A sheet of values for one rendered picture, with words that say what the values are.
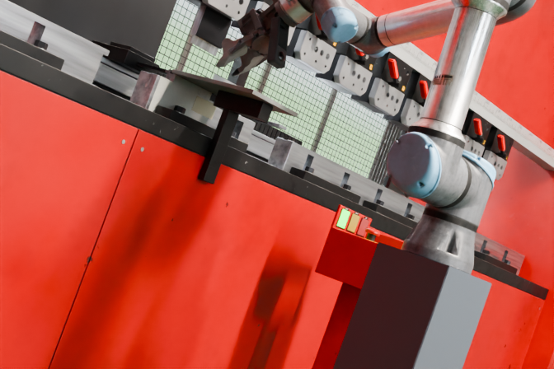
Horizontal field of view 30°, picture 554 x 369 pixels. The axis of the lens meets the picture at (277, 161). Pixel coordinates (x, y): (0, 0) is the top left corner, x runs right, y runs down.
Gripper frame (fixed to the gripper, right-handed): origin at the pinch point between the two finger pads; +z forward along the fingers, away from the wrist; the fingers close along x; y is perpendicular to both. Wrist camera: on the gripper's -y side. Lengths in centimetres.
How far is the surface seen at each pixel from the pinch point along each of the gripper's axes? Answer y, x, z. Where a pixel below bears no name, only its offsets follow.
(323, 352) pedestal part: -56, -41, 27
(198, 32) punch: 11.2, 5.0, 1.2
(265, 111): -16.8, 0.6, -4.3
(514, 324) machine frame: -26, -194, 23
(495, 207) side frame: 28, -215, 12
